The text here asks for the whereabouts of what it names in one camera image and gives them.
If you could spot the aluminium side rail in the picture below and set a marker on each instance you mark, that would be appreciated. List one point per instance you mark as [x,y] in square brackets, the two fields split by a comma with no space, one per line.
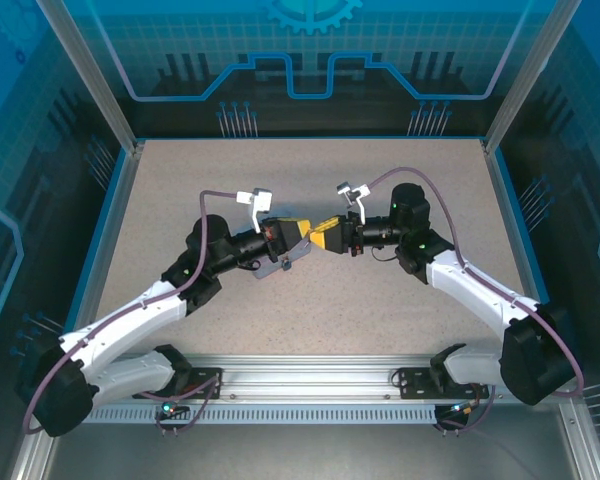
[109,240]
[512,240]

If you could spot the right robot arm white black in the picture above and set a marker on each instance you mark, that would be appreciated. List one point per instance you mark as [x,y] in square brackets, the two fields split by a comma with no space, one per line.
[480,285]

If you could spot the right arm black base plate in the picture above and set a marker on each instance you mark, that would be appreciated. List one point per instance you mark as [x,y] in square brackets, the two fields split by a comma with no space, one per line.
[412,382]

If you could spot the pastel cartoon tin box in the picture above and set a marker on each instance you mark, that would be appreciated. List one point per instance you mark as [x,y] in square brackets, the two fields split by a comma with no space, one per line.
[272,267]

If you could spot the aluminium frame post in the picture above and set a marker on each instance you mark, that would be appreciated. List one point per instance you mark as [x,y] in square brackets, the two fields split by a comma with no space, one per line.
[525,75]
[95,85]

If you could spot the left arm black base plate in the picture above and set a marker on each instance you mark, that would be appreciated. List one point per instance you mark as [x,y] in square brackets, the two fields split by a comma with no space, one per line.
[207,377]

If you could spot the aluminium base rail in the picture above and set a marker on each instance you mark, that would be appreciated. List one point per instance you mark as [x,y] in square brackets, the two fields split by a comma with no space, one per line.
[305,375]

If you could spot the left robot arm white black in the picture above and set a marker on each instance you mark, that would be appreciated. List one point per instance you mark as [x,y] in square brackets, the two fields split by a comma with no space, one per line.
[130,320]

